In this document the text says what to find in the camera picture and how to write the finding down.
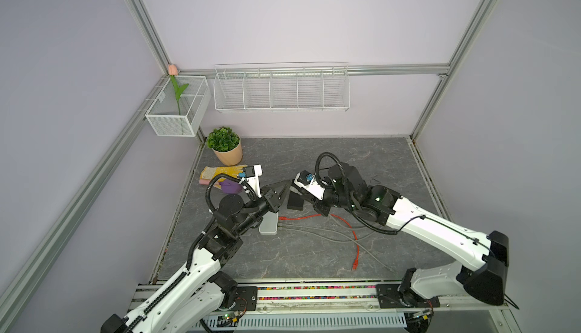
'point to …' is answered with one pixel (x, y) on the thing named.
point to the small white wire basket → (181, 106)
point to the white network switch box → (268, 225)
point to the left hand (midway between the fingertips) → (291, 187)
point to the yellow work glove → (209, 172)
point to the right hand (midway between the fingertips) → (304, 193)
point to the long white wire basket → (277, 87)
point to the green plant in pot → (226, 145)
